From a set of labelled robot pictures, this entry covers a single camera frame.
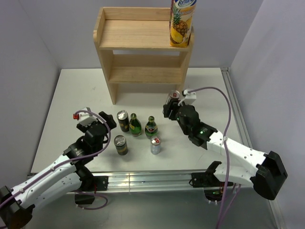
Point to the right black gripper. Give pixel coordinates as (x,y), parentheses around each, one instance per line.
(172,105)

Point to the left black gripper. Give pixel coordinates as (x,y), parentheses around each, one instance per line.
(109,119)

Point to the silver red-top can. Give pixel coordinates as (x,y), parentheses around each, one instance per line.
(173,96)
(155,144)

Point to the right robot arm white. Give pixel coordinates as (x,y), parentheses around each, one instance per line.
(264,171)

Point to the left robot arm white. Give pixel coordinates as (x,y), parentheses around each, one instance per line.
(67,173)

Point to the wooden two-tier shelf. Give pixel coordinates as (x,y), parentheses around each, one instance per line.
(133,46)

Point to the black can rear left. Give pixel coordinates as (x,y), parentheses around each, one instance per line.
(123,120)

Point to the black can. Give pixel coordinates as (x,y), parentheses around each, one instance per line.
(123,120)
(121,145)

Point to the black can front left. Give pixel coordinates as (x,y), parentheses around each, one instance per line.
(121,145)

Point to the green glass bottle right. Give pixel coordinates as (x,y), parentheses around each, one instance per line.
(151,127)

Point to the green glass bottle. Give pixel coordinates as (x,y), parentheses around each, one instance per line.
(151,127)
(135,125)

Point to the green glass bottle left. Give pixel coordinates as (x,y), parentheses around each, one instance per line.
(135,125)

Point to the pineapple juice carton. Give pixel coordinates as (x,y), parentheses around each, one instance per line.
(181,19)

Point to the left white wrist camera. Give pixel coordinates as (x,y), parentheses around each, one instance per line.
(84,118)

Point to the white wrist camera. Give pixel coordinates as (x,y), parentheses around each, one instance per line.
(84,118)
(188,96)

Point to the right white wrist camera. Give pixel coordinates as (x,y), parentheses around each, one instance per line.
(188,96)

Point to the right side aluminium rail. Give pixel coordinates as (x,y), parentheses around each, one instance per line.
(238,116)

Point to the aluminium rail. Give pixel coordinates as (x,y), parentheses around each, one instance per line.
(123,182)
(238,116)

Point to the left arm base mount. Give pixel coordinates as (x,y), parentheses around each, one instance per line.
(88,190)

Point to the front aluminium rail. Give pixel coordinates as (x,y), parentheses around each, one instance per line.
(123,182)

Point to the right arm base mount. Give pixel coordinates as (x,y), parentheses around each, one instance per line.
(213,188)

